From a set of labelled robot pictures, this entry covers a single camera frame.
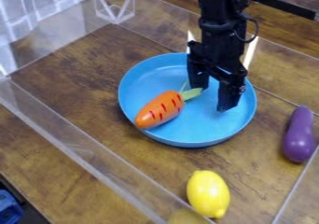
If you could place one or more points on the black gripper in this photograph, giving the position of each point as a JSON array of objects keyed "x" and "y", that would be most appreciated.
[{"x": 217, "y": 60}]

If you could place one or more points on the orange toy carrot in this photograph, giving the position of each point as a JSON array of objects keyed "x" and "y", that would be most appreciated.
[{"x": 165, "y": 107}]

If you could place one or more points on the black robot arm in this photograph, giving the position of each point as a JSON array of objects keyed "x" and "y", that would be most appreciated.
[{"x": 227, "y": 30}]

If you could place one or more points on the blue round tray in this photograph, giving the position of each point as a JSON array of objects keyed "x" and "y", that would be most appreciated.
[{"x": 201, "y": 126}]

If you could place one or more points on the purple toy eggplant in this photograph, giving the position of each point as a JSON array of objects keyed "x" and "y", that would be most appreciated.
[{"x": 298, "y": 142}]

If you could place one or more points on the black bar on table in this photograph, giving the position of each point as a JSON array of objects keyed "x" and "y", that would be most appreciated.
[{"x": 294, "y": 9}]

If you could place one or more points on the yellow toy lemon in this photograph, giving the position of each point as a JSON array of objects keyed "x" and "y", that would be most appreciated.
[{"x": 209, "y": 194}]

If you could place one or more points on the blue plastic object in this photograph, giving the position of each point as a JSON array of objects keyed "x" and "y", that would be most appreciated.
[{"x": 11, "y": 211}]

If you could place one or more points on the clear acrylic enclosure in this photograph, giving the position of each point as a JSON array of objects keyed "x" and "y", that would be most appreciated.
[{"x": 73, "y": 154}]

